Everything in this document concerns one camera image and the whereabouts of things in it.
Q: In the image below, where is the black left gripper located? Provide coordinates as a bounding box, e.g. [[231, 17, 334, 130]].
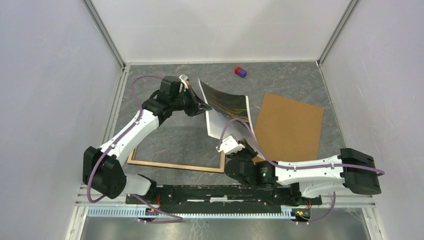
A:
[[170, 86, 212, 118]]

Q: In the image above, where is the landscape photo print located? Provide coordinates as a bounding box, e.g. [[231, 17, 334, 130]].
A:
[[198, 79, 258, 152]]

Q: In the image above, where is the brown cardboard backing board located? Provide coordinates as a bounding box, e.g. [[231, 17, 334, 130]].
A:
[[254, 92, 325, 162]]

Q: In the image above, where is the wooden picture frame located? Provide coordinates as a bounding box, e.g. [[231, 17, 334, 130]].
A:
[[127, 148, 226, 174]]

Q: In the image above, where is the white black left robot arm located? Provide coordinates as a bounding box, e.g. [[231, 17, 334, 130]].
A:
[[82, 74, 211, 204]]

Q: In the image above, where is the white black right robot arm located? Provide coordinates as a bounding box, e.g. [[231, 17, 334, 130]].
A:
[[217, 136, 384, 204]]

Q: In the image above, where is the small wooden cube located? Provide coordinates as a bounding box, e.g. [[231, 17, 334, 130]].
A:
[[185, 79, 192, 89]]

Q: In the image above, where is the red purple block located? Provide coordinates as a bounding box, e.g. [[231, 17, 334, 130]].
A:
[[234, 66, 248, 79]]

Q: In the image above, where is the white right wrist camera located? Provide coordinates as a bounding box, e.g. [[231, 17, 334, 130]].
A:
[[216, 134, 245, 155]]

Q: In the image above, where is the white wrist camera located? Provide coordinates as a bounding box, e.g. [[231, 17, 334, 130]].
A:
[[178, 74, 189, 93], [216, 134, 245, 155]]

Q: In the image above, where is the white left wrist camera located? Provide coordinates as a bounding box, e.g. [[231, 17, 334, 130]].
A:
[[178, 74, 189, 93]]

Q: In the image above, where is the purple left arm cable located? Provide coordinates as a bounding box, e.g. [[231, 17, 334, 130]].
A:
[[86, 75, 165, 204]]

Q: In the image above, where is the white cable chain strip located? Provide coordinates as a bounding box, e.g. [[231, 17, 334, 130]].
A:
[[86, 206, 295, 220]]

